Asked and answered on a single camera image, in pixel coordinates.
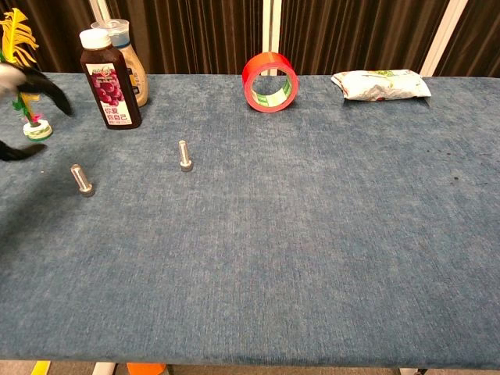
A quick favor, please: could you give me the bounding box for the orange object under table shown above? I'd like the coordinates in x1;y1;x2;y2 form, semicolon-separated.
126;362;168;375

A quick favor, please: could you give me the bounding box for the yellow green feather shuttlecock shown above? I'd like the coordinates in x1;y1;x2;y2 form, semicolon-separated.
0;7;54;142

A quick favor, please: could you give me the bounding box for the dark pleated curtain panel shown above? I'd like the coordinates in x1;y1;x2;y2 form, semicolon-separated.
278;0;451;77
0;0;99;74
434;0;500;78
104;0;267;76

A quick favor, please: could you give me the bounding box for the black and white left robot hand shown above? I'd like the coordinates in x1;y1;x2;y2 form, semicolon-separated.
0;62;74;163

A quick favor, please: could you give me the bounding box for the steel bolt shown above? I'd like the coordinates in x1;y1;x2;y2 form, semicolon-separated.
70;163;96;198
177;139;195;173

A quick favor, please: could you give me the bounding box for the white frame post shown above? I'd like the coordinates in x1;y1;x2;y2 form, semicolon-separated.
262;0;284;55
88;0;115;30
418;0;469;78

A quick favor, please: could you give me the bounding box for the blue table cloth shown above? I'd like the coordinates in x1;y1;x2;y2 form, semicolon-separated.
0;70;500;370

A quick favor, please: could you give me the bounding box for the beige drink bottle clear cap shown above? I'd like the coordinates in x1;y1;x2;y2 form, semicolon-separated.
90;18;150;109

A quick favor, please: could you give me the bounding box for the dark grape juice bottle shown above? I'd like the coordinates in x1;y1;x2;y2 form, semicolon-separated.
79;27;144;130

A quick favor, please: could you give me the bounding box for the white snack packet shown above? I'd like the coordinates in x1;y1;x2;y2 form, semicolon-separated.
330;68;433;103

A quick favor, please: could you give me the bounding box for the red tape roll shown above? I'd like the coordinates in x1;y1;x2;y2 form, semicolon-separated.
241;51;300;115

